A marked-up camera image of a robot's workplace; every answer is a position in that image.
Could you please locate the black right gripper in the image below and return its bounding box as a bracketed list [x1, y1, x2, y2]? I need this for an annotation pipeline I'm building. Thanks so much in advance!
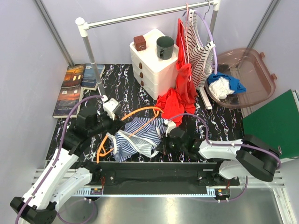
[156, 132, 186, 155]

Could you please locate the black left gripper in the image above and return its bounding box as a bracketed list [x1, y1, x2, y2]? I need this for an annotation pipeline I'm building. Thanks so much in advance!
[88, 109, 126, 137]

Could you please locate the orange clothes hanger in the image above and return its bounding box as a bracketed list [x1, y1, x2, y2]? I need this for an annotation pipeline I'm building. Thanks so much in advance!
[96, 106, 165, 163]

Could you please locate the blue striped tank top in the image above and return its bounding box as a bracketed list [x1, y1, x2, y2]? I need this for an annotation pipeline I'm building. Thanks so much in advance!
[107, 117, 165, 162]

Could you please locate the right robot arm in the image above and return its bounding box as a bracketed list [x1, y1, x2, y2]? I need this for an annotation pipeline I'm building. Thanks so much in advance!
[157, 128, 281, 185]

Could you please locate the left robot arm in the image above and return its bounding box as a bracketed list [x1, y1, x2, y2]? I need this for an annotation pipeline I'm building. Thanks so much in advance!
[10, 102, 121, 224]

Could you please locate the red tank top hanging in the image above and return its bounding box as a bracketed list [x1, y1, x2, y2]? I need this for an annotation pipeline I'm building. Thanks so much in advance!
[176, 19, 197, 104]

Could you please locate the black striped tank top hanging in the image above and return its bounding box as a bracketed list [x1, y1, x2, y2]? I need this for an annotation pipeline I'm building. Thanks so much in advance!
[184, 9, 215, 89]

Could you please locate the red garment on table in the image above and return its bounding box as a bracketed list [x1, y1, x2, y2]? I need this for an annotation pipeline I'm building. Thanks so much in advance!
[155, 88, 197, 126]

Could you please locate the dark sunset cover book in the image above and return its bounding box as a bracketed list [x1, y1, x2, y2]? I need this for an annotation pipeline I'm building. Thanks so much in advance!
[52, 85, 83, 118]

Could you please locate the blue cover book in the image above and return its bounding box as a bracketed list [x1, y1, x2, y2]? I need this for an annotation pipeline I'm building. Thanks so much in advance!
[81, 63, 98, 91]

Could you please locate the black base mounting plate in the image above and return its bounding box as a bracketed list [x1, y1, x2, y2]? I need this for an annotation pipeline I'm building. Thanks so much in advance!
[44, 161, 241, 196]

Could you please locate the orange sunset cover book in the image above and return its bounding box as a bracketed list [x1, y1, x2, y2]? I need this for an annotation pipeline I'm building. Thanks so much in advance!
[62, 64, 85, 88]

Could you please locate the white drawer unit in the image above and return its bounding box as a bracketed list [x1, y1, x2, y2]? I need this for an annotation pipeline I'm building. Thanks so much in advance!
[129, 29, 178, 100]

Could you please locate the white garment in basket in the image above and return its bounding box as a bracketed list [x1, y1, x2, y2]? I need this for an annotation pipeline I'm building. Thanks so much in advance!
[209, 77, 235, 100]

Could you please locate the blue garment in basket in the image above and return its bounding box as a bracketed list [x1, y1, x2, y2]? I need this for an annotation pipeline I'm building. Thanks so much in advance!
[207, 72, 247, 94]

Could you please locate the brown cube box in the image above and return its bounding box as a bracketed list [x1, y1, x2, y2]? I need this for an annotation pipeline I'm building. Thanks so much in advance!
[133, 35, 147, 51]

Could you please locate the dark green mug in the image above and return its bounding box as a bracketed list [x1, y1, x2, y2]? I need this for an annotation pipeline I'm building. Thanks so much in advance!
[156, 36, 174, 60]

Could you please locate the metal clothes rack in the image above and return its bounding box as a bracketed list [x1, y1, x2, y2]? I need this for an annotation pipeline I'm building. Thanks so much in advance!
[75, 0, 221, 105]

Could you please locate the green binder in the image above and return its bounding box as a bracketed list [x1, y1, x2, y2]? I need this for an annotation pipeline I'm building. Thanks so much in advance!
[242, 90, 299, 159]

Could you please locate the pink plastic basket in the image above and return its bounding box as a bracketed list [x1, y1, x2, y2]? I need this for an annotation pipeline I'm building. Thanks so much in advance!
[205, 48, 277, 109]

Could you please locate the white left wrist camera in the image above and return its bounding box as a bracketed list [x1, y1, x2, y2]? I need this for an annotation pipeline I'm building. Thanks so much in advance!
[103, 98, 121, 120]

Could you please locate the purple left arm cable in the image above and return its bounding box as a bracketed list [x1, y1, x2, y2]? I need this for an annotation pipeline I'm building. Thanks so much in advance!
[14, 94, 106, 224]

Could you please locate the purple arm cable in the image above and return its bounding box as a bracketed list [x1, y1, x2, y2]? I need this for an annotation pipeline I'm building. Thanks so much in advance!
[14, 94, 106, 224]
[168, 9, 283, 203]

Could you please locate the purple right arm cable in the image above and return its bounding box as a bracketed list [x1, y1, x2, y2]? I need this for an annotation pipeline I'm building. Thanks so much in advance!
[168, 9, 283, 203]

